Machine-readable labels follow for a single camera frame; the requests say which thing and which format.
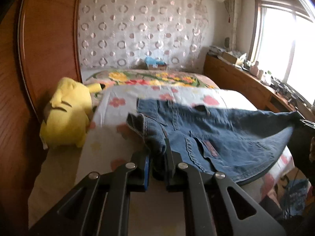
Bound blue denim pants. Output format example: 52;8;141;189
127;99;300;185

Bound white floral bed quilt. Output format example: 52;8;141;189
27;86;296;227

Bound yellow plush toy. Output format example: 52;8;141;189
40;77;105;150

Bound colourful flower blanket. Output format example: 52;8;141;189
84;69;218;89

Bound wooden side cabinet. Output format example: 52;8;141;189
203;55;314;122

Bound blue item on box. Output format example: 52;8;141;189
145;56;167;70

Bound white circle pattern curtain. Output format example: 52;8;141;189
78;0;209;72

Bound bright window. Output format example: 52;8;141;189
251;0;314;105

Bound brown wooden wardrobe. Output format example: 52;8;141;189
1;0;82;235

